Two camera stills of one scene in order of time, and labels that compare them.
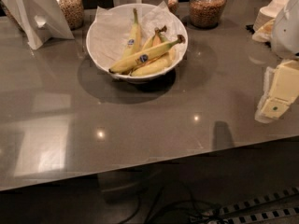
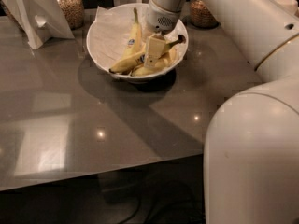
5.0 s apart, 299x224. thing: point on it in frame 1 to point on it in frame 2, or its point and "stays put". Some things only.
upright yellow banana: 135,40 stays put
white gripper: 287,32 to 162,20
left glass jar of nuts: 72,5 stays put
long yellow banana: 144,57 stays put
